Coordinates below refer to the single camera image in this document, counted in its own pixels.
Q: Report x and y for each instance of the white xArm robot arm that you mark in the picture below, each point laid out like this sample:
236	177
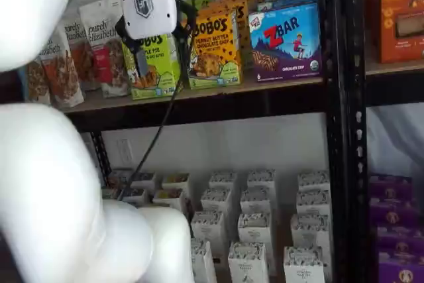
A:
49	180

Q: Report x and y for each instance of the blue label granola box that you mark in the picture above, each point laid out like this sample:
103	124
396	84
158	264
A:
145	178
137	194

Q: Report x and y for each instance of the black metal shelf rack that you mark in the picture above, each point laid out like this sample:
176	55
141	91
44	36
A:
232	107
356	163

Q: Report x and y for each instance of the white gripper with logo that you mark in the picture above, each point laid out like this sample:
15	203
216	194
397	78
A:
149	1

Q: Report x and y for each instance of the white wall power outlet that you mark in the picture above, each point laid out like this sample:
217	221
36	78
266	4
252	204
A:
125	150

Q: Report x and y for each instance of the granola bag with red label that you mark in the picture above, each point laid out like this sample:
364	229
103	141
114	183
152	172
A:
112	61

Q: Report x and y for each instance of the white plastic sheet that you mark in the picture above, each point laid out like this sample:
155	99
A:
394	137

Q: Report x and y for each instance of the white organic pantry box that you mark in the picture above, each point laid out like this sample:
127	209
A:
255	230
313	201
205	263
222	180
313	180
255	198
248	266
215	198
261	178
208	230
303	268
309	230

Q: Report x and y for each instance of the wooden shelf board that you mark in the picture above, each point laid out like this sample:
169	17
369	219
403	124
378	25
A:
397	68
248	87

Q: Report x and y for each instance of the green Bobo's apple pie box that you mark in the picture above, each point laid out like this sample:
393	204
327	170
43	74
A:
205	0
162	64

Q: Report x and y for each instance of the large orange cereal box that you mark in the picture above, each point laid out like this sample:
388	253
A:
401	14

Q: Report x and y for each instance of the yellow label granola box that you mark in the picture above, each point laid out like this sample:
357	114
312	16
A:
175	180
169	197

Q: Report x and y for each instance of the granola bag with orange label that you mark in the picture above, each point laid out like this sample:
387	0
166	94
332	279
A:
63	74

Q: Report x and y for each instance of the purple snack box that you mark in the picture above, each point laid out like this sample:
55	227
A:
401	269
392	213
391	187
401	241

